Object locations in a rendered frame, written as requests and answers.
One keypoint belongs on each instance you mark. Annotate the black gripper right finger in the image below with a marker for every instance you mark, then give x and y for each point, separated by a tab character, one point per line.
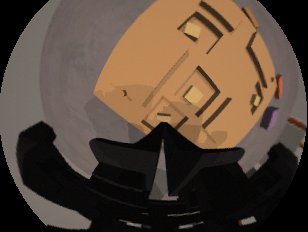
183	159

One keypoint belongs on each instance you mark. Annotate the small tan block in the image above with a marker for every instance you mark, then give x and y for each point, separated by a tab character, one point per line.
192	31
255	100
192	94
161	117

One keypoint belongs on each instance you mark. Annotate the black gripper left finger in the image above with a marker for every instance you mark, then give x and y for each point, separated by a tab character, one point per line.
141	157

